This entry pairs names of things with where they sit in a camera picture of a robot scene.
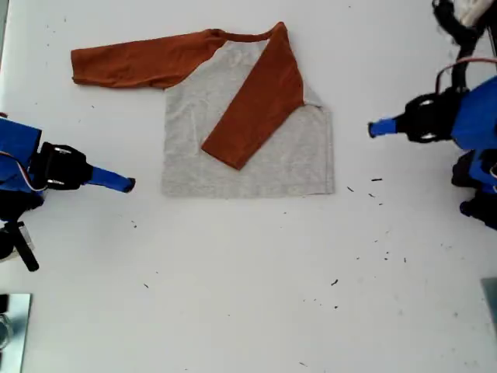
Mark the grey t-shirt with brown sleeves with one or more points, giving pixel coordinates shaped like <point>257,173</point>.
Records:
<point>272,163</point>

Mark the black clamp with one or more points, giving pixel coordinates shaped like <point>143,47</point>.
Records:
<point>3,303</point>

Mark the black camera box with label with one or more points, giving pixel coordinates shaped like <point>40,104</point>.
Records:
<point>23,237</point>
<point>462,19</point>

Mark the steel post plate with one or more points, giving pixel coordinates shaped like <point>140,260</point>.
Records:
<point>17,330</point>

